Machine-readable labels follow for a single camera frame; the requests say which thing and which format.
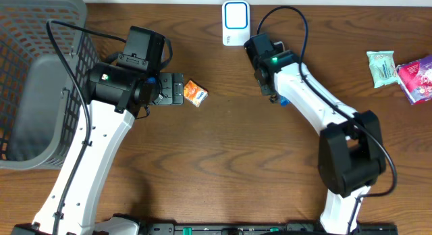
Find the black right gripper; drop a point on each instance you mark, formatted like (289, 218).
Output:
(266, 90)

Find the white barcode scanner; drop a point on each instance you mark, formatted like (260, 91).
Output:
(235, 22)

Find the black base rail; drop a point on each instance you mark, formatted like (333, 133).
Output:
(236, 229)

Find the purple snack package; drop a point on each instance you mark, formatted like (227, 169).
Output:
(415, 80)

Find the mint green snack packet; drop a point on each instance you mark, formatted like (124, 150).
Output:
(382, 67)

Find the blue snack bar wrapper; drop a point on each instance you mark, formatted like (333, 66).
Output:
(284, 101)

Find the grey plastic mesh basket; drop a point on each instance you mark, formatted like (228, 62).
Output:
(39, 103)

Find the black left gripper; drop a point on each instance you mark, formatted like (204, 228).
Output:
(172, 88)

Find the orange tissue pack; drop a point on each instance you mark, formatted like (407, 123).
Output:
(194, 93)

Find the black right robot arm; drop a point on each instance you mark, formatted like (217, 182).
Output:
(349, 162)

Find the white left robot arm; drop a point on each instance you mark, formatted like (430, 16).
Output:
(115, 92)

